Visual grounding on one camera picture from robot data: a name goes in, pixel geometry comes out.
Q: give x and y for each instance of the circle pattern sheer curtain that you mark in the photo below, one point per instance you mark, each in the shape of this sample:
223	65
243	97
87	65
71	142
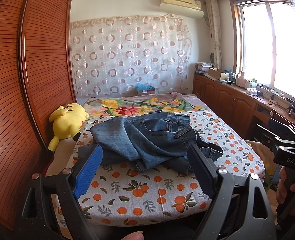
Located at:
111	55

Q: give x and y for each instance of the blue denim jeans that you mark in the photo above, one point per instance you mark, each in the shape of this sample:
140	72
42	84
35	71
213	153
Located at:
149	140

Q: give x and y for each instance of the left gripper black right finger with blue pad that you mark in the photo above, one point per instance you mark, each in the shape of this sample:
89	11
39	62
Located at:
202	164

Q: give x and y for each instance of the wood framed window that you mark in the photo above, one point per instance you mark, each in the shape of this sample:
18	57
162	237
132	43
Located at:
264	42

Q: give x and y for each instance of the brown louvered wardrobe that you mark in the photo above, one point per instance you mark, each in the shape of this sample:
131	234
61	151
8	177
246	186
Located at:
35	79

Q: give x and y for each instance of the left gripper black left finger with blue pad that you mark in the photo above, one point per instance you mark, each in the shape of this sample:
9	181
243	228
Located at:
90	158

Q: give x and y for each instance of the floral pink blanket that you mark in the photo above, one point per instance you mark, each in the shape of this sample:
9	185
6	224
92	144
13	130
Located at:
144	104

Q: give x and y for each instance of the cardboard box with blue cloth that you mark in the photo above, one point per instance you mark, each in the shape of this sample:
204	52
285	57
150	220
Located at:
143	89

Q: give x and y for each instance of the wooden window side cabinet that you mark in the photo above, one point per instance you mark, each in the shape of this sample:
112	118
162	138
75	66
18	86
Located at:
238	109

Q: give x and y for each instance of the beige checked window curtain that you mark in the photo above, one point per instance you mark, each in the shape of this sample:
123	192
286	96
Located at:
215	27

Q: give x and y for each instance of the white plastic jug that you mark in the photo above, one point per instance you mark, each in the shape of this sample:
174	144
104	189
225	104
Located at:
240	80

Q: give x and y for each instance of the person's left thumb tip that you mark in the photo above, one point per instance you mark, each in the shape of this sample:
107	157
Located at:
138	235

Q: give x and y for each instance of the person's right hand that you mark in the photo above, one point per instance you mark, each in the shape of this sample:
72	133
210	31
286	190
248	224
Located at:
283	189

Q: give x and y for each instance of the cream wall air conditioner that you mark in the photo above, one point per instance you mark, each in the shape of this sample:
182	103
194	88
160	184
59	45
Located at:
189	8

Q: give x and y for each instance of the yellow Pikachu plush toy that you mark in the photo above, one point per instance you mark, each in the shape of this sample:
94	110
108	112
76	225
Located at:
67	121

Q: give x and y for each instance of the stack of papers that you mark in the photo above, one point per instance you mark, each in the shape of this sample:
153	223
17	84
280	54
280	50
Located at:
203	67

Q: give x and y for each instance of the cardboard box on cabinet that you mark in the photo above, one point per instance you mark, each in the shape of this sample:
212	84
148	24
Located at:
218	74

